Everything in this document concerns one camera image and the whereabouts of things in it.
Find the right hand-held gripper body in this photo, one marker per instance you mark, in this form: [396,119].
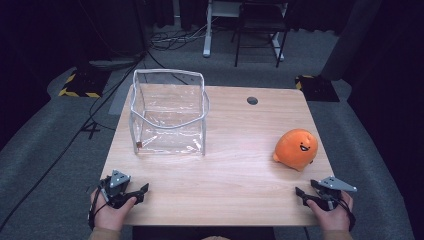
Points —
[333,184]

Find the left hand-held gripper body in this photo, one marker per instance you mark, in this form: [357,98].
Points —
[118,180]

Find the person's left hand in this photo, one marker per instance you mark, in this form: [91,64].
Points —
[111,215]

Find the person's right hand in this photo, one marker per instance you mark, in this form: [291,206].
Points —
[333,218]

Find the orange smiling plush toy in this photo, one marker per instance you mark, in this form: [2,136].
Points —
[296,150]

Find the person's dark clothing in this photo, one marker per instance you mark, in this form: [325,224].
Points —
[200,233]

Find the clear plastic zipper bag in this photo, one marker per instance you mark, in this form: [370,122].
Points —
[168,113]

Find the black yellow striped base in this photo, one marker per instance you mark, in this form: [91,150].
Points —
[85,85]
[316,88]

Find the grey curtain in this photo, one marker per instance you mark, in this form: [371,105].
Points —
[350,36]

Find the black chair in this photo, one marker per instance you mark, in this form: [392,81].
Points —
[260,20]

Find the white desk frame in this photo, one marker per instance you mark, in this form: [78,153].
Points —
[208,40]

